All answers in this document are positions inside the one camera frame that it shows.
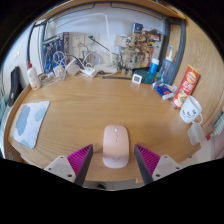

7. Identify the black pen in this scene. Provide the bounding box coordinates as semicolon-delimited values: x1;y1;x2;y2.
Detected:
101;75;132;81

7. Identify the blue-capped small bottle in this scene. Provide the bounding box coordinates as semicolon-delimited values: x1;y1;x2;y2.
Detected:
148;58;160;76

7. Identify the grey metal desk frame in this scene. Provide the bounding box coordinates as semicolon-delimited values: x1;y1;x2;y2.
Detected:
25;1;187;86

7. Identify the white charger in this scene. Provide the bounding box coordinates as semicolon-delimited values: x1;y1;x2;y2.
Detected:
53;64;66;81
65;58;81;77

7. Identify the brown toy figure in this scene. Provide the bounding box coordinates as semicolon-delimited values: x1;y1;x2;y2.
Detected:
119;32;151;77

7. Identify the pink computer mouse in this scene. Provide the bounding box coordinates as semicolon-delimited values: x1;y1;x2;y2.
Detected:
102;124;130;169

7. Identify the white desk lamp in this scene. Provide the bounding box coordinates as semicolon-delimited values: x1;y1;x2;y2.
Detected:
49;12;118;74

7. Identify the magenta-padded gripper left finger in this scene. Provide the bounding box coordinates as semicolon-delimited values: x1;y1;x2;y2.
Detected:
43;143;94;187

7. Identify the small white desk clock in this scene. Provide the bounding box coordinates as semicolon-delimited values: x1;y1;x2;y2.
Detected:
131;73;143;84

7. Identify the red chips can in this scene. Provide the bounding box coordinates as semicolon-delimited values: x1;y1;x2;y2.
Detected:
172;64;201;110

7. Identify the blue and white packet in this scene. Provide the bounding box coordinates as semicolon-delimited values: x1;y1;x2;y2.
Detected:
153;82;178;100

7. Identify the robot model kit box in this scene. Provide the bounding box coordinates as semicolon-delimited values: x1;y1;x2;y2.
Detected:
41;31;70;75

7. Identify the white wall socket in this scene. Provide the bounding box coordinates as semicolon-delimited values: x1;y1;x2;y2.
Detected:
70;34;86;48

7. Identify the white mug with face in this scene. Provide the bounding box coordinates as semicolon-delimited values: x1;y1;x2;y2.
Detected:
179;95;204;125

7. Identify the grey cloud-print mouse pad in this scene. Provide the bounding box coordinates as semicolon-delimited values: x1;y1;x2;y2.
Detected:
9;100;51;150

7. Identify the white power strip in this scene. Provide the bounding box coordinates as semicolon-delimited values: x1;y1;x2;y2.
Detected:
80;66;98;78

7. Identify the clear plastic cup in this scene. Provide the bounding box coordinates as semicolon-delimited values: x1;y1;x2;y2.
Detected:
187;122;206;146

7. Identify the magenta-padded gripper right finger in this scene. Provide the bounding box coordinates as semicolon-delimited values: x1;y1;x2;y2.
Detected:
134;144;183;186

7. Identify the teal blanket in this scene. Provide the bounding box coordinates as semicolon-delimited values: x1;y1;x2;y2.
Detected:
0;94;10;141

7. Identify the white bottle with red cap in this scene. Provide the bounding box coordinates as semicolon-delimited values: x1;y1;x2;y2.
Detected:
26;60;42;91

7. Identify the teal round container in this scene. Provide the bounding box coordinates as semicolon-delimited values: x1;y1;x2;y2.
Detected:
134;68;156;84

